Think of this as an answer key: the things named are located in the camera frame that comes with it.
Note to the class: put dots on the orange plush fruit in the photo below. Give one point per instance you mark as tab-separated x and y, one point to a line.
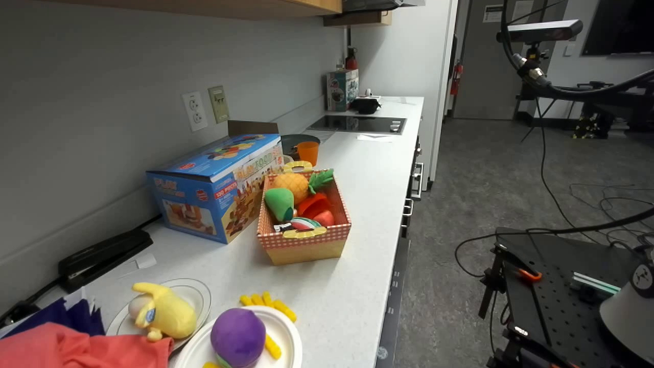
295	182

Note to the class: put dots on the orange plastic cup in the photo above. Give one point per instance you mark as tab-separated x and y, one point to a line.
308	153

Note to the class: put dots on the green plush vegetable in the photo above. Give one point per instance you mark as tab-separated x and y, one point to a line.
281	204

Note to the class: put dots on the black induction cooktop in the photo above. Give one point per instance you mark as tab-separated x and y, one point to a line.
361	124

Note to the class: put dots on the checkered cardboard toy basket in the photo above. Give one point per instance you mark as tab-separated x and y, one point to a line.
318	229

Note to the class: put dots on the black pot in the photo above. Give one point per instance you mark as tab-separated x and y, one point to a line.
365	106

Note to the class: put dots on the teal product box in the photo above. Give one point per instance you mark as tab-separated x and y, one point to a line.
340	89

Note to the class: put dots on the blue toy food box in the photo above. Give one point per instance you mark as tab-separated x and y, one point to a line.
215	191

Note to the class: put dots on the yellow toy fries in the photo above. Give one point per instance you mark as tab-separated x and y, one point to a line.
266	300

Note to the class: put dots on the white paper plate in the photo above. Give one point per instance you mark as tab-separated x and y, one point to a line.
198	353

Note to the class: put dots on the purple plush eggplant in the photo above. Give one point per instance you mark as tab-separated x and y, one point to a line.
237	339

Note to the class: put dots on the yellow plush toy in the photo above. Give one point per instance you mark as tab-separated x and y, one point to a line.
161	314

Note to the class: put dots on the clear glass plate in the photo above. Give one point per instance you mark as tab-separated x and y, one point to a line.
191	291

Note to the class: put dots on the black perforated robot table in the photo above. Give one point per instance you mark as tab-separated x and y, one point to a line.
571	303

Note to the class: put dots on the black stapler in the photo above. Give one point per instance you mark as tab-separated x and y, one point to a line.
92	262

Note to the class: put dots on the purple cloth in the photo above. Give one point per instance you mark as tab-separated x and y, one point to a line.
80	316

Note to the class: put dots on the red cloth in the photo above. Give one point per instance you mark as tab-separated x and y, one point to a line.
57	346

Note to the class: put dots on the beige wall switch plate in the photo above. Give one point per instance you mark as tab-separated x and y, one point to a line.
220	104

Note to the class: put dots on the white wall outlet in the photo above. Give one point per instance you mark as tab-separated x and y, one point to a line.
194	109

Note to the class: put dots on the camera on stand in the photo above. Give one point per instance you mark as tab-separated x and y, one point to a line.
534	33

